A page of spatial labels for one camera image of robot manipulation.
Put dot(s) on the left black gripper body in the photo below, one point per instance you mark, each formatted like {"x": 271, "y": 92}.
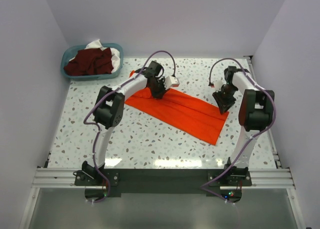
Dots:
{"x": 158, "y": 88}

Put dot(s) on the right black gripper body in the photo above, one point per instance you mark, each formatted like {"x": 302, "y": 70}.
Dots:
{"x": 225, "y": 96}

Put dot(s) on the orange t shirt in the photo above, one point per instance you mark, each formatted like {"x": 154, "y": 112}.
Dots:
{"x": 189, "y": 114}

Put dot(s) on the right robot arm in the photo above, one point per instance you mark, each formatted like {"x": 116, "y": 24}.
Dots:
{"x": 256, "y": 116}

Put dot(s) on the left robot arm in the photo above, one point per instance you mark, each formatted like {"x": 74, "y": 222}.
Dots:
{"x": 108, "y": 111}

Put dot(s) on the white t shirt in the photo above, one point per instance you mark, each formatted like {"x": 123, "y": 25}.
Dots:
{"x": 115, "y": 54}

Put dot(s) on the dark red t shirt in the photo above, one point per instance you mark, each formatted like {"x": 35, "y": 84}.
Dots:
{"x": 90, "y": 62}

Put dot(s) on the teal plastic basket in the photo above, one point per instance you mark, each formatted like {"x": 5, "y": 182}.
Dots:
{"x": 72, "y": 52}

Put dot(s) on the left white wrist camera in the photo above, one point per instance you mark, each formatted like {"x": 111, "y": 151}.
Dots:
{"x": 171, "y": 82}

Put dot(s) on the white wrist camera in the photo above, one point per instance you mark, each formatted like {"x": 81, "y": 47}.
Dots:
{"x": 171, "y": 82}
{"x": 218, "y": 85}

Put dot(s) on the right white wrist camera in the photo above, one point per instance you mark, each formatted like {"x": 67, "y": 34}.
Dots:
{"x": 218, "y": 85}

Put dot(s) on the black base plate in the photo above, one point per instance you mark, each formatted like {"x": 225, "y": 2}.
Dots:
{"x": 116, "y": 182}

